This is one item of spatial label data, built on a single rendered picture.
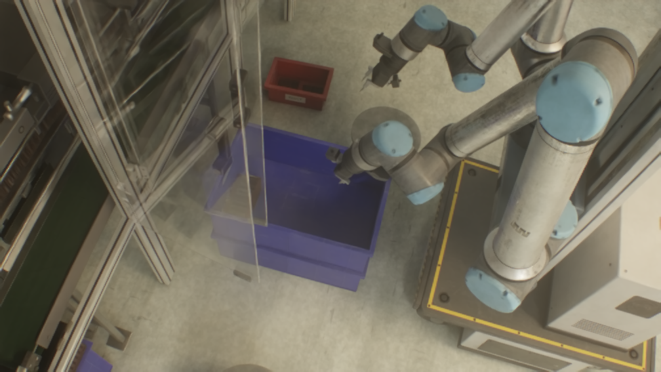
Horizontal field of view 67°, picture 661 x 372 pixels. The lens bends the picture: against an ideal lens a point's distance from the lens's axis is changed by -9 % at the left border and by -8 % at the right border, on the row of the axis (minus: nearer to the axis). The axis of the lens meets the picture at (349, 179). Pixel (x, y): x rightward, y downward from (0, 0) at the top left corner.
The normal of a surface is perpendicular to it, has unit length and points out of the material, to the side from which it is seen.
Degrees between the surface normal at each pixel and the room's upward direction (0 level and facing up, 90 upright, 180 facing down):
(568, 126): 83
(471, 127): 79
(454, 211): 0
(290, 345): 0
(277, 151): 90
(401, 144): 19
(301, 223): 0
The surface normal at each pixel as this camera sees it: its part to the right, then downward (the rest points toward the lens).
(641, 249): 0.11, -0.51
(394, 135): 0.35, -0.28
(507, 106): -0.88, 0.21
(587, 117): -0.65, 0.53
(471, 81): 0.08, 0.90
